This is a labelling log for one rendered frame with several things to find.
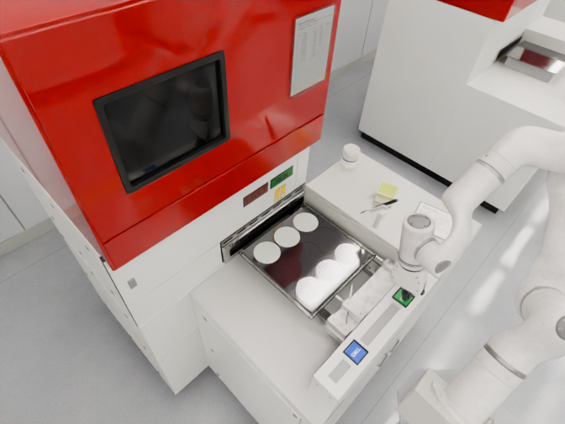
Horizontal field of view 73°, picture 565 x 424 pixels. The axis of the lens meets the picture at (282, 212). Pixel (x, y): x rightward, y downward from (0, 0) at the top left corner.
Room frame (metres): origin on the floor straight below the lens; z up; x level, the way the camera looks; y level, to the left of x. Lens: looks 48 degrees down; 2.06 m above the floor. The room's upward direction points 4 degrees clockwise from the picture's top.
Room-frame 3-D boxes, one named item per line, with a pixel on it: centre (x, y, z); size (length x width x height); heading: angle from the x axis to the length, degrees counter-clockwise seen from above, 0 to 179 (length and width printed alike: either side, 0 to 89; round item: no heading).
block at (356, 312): (0.62, -0.26, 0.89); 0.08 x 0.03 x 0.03; 49
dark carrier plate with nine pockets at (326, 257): (0.84, -0.11, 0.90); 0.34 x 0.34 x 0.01; 49
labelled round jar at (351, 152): (1.27, -0.27, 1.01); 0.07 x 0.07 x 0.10
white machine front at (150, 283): (0.84, 0.19, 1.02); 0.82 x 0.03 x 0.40; 139
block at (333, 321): (0.56, -0.21, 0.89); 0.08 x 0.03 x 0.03; 49
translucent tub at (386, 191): (1.07, -0.41, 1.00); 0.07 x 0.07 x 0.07; 67
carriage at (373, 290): (0.67, -0.32, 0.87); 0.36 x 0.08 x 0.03; 139
